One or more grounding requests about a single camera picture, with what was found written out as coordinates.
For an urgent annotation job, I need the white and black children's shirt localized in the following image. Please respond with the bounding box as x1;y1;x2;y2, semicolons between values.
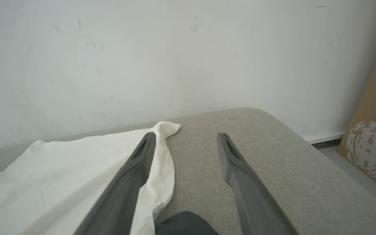
0;121;220;235

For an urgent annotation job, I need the white baseboard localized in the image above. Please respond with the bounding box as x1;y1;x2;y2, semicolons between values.
305;132;346;145

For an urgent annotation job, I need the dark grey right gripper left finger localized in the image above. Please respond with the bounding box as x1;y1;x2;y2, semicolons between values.
74;132;157;235

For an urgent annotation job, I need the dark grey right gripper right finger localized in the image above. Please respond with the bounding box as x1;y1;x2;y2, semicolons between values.
216;132;298;235

